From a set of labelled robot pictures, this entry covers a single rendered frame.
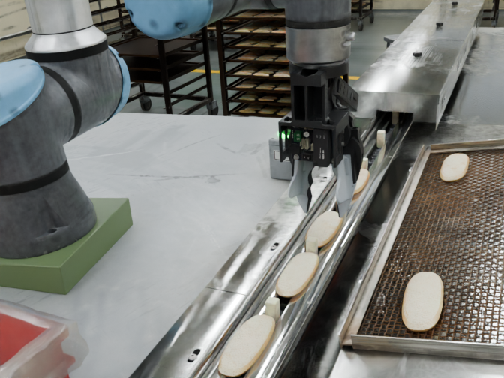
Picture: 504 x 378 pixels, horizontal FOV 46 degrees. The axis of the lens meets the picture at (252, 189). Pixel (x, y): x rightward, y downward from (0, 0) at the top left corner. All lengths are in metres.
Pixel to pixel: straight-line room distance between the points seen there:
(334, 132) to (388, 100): 0.54
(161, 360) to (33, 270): 0.27
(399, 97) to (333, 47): 0.54
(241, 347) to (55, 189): 0.35
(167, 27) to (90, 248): 0.38
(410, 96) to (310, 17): 0.56
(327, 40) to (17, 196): 0.44
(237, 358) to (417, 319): 0.18
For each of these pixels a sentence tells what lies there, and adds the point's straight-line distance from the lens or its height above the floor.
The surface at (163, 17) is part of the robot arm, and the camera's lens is 0.59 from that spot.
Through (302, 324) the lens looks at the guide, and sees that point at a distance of 0.64.
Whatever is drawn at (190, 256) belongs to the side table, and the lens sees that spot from 0.85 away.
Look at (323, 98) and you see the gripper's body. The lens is 0.70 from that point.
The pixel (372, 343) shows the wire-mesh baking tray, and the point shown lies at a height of 0.90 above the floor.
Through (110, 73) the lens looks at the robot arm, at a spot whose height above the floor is 1.05.
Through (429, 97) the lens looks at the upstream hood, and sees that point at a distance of 1.21.
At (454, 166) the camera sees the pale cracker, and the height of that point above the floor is 0.91.
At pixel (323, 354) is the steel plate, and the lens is 0.67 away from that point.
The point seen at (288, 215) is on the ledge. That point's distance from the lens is 0.85.
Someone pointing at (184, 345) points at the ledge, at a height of 0.86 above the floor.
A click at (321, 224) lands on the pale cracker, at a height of 0.86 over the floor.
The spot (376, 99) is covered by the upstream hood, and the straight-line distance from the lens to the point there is 1.23.
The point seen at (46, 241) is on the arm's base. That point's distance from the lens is 0.83.
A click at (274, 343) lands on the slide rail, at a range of 0.64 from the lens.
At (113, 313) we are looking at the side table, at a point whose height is 0.82.
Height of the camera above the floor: 1.25
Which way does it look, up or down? 25 degrees down
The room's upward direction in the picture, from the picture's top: 4 degrees counter-clockwise
